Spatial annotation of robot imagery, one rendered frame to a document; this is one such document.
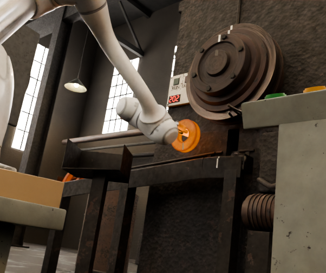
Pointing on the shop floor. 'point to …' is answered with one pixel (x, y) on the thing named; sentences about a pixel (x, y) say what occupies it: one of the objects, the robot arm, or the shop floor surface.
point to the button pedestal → (306, 179)
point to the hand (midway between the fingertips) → (185, 132)
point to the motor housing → (259, 231)
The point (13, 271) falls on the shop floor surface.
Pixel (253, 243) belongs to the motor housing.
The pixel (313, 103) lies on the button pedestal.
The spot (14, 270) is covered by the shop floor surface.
